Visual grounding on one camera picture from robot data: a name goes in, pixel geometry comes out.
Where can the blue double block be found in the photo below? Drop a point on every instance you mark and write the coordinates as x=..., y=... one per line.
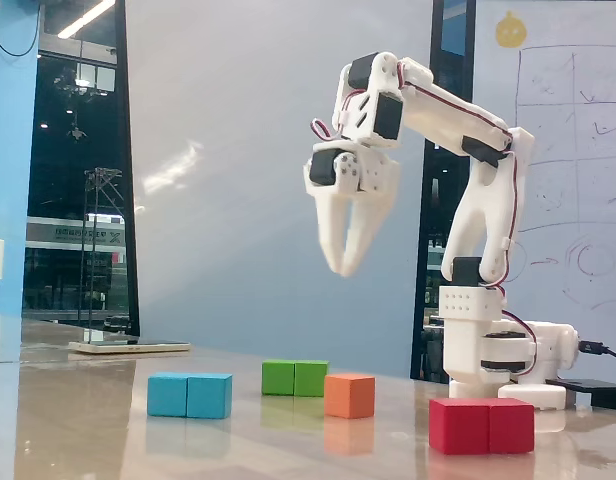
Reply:
x=188, y=395

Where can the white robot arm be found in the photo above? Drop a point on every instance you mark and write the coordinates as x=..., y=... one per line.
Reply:
x=438, y=115

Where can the yellow round face sticker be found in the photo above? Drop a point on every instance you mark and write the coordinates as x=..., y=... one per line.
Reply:
x=511, y=32

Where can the whiteboard with drawings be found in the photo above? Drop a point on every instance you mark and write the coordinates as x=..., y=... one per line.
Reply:
x=553, y=125

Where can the flat black box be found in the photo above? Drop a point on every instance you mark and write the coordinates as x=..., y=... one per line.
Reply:
x=598, y=384

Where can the green double block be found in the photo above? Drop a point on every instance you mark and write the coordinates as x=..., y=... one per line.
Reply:
x=293, y=378

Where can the red double block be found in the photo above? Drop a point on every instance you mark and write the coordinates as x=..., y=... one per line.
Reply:
x=480, y=427

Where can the black window frame post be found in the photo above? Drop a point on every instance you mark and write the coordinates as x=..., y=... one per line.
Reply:
x=435, y=30
x=127, y=150

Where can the white banner sign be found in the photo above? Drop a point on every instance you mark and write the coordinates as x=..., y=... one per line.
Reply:
x=63, y=234

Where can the small orange cube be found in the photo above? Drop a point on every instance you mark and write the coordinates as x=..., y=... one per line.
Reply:
x=348, y=396

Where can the white flat base board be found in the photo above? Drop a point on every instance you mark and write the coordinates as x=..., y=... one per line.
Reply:
x=128, y=347

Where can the long ceiling light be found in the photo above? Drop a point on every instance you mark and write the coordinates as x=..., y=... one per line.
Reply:
x=85, y=19

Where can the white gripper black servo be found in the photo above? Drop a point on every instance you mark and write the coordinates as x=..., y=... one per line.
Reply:
x=372, y=176

